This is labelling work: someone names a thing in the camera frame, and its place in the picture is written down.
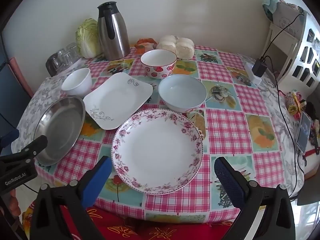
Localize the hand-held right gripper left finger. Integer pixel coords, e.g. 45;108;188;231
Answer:
30;156;112;240

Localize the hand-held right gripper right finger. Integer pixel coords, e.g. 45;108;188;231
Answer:
214;156;297;240

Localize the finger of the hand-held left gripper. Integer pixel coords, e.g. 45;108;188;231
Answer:
0;135;48;170

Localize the stainless steel pan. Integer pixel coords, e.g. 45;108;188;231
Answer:
33;96;86;167

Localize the round floral plate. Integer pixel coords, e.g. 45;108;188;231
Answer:
111;108;204;195

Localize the small white bowl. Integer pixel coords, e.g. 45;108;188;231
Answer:
61;67;92;98

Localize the white rectangular plate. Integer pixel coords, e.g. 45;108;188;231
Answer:
83;72;153;130

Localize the light blue bowl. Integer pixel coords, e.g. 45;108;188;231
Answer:
158;74;207;113

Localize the strawberry print bowl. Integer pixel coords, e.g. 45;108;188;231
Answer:
140;49;177;79

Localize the person's left hand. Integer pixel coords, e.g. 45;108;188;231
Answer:
7;189;22;217

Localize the dark blue panel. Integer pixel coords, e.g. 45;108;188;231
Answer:
0;57;34;143

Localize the red patterned cloth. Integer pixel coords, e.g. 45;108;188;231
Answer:
22;200;240;240

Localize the dark cup tray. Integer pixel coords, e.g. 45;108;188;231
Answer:
46;55;66;77

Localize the smartphone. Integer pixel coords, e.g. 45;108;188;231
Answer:
296;112;312;155

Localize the yellow candy packet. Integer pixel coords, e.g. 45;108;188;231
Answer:
285;92;300;115

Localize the colourful candy packet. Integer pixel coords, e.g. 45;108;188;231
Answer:
292;91;308;120

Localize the white power strip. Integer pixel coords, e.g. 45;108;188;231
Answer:
244;61;263;85

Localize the black power adapter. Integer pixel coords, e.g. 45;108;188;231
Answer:
251;58;267;78

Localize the napa cabbage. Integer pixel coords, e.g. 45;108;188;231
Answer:
76;18;102;59

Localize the white plastic chair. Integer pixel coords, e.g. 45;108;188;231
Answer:
265;10;320;85

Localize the steel thermos jug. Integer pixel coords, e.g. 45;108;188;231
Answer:
97;2;130;61

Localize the bag of steamed buns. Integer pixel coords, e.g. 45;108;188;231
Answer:
156;35;195;60

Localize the orange snack packet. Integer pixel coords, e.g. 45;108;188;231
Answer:
134;38;158;54

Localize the beige printed cloth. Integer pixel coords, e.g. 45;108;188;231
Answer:
274;2;305;39

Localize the teal cloth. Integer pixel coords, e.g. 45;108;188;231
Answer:
262;0;285;20

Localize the black cable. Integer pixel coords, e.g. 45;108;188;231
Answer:
265;55;307;199
261;12;304;60

